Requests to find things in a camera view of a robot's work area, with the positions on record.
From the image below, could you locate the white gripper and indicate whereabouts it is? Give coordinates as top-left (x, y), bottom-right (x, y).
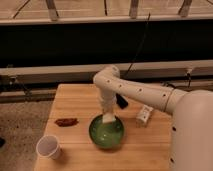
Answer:
top-left (100, 89), bottom-right (116, 114)

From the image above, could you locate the white sponge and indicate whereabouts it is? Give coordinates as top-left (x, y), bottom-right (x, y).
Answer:
top-left (102, 113), bottom-right (115, 123)

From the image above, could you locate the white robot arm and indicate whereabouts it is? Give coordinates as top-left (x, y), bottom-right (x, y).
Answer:
top-left (93, 65), bottom-right (213, 171)

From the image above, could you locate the green ceramic bowl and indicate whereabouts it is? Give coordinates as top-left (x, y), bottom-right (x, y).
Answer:
top-left (89, 115), bottom-right (124, 149)

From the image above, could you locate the black rectangular object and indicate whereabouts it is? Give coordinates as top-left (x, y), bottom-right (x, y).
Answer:
top-left (116, 94), bottom-right (128, 109)

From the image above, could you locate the white small carton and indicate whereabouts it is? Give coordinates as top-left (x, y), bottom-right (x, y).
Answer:
top-left (136, 105), bottom-right (153, 127)

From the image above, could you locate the brown red food piece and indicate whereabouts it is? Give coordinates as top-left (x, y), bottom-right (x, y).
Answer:
top-left (55, 118), bottom-right (78, 127)

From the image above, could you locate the wooden table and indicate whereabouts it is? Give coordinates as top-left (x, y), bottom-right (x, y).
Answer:
top-left (35, 84), bottom-right (171, 171)

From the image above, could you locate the white paper cup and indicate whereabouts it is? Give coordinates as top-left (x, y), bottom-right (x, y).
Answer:
top-left (36, 135), bottom-right (61, 160)

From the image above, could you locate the black cable on floor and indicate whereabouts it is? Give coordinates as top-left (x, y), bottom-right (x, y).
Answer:
top-left (161, 81), bottom-right (188, 92)

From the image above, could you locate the black hanging cable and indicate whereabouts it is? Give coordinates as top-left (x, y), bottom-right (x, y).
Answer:
top-left (124, 13), bottom-right (152, 76)

